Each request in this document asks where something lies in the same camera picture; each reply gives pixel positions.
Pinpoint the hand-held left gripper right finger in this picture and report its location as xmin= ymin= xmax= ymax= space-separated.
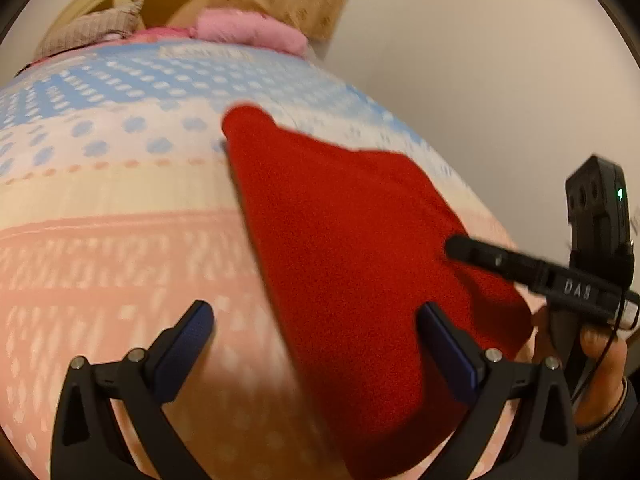
xmin=416 ymin=302 xmax=578 ymax=480

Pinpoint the pink bedsheet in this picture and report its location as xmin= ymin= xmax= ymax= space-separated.
xmin=127 ymin=27 xmax=193 ymax=44

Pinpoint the red knit garment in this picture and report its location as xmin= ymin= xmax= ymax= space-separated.
xmin=221 ymin=104 xmax=533 ymax=480

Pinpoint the striped pillow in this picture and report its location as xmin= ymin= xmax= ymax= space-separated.
xmin=35 ymin=0 xmax=146 ymax=58

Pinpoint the polka dot printed blanket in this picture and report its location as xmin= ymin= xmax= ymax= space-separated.
xmin=0 ymin=40 xmax=536 ymax=480

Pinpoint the thin black cable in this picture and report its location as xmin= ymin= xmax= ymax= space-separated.
xmin=572 ymin=240 xmax=635 ymax=403

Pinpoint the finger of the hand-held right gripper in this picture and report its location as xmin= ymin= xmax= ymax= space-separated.
xmin=444 ymin=234 xmax=546 ymax=291

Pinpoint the person's right forearm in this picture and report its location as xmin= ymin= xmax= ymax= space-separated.
xmin=570 ymin=377 xmax=640 ymax=466

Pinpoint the pink quilt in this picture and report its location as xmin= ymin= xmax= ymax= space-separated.
xmin=190 ymin=8 xmax=308 ymax=56

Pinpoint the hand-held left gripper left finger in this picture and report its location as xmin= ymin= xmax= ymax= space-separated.
xmin=50 ymin=300 xmax=216 ymax=480

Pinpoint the person's right hand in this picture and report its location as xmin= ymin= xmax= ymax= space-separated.
xmin=530 ymin=305 xmax=630 ymax=433

